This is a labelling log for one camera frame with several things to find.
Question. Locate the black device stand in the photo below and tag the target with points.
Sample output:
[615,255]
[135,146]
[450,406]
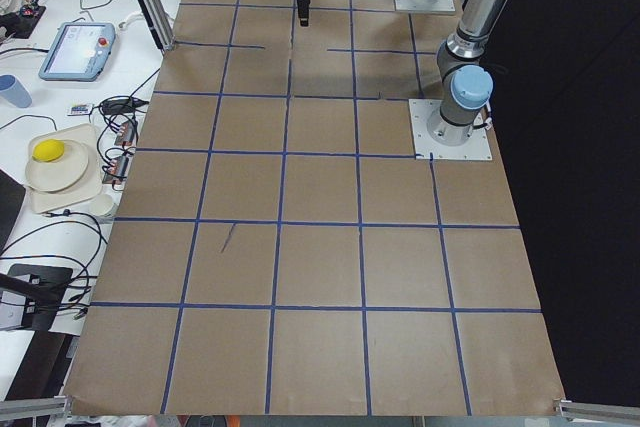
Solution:
[31,296]

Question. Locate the blue teach pendant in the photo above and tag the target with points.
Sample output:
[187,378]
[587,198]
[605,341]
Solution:
[79,52]

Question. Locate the brown paper table cover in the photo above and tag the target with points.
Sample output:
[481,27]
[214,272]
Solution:
[280,247]

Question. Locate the white paper cup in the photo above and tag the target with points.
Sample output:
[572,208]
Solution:
[103,208]

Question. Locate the yellow lemon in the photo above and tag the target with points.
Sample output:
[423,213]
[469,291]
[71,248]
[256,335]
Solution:
[48,150]

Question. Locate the blue cup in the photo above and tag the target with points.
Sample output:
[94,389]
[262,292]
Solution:
[12,90]

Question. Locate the beige plate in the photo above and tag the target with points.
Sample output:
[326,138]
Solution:
[60,174]

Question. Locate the beige tray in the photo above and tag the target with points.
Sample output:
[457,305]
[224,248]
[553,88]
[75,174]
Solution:
[87,187]

